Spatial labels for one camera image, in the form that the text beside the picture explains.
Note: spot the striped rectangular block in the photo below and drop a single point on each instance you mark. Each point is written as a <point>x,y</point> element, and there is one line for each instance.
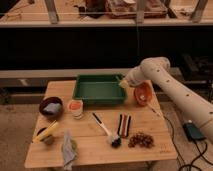
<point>124,125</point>

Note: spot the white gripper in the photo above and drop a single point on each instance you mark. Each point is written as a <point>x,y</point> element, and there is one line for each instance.
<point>132,79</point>

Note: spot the grey cloth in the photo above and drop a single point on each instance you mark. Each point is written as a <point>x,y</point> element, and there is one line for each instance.
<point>69,153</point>

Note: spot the clear cup orange content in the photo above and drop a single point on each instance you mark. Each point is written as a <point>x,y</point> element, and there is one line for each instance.
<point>75,107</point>

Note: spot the brown grape bunch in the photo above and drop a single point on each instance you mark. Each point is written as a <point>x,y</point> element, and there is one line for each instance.
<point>141,139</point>

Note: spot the small dark cup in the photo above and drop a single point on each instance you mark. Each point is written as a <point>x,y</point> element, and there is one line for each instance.
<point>47,140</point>

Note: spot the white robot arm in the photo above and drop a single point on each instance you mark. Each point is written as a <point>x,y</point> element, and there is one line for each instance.
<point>195,107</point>

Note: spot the wooden folding table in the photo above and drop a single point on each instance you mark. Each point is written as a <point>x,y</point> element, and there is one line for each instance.
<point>92,145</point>

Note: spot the dark bowl with cloth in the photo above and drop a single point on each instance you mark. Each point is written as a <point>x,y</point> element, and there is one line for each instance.
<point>51,107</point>

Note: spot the green plastic tray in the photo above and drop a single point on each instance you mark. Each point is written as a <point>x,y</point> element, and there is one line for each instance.
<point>101,89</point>

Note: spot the orange bowl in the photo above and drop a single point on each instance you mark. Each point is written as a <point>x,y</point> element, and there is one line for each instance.
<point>143,94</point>

